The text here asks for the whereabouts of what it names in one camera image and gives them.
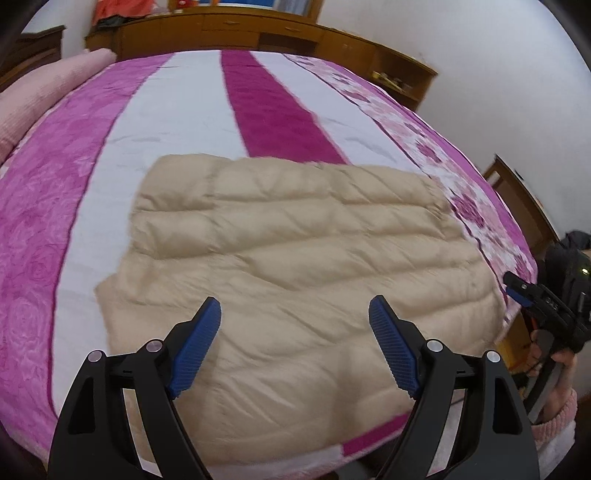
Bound small yellow shelf trinkets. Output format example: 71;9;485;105
370;70;414;92

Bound pink white floral bedspread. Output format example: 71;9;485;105
0;50;539;468

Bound dark wooden headboard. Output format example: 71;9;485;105
0;25;68;89

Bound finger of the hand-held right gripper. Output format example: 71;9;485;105
507;286;578;329
503;271;561;306

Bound beige puffer jacket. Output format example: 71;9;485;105
95;154;509;467

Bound orange cloth on dresser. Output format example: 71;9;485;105
92;0;155;28

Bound person's right forearm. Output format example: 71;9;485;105
529;388;580;445

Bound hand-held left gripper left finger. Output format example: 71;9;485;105
46;296;222;480

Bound pink pillow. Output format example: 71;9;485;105
0;48;118;164

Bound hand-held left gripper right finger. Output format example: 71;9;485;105
368;295;541;480

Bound wooden cabinet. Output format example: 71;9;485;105
85;9;439;112

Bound person's right hand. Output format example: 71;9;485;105
527;329;579;398

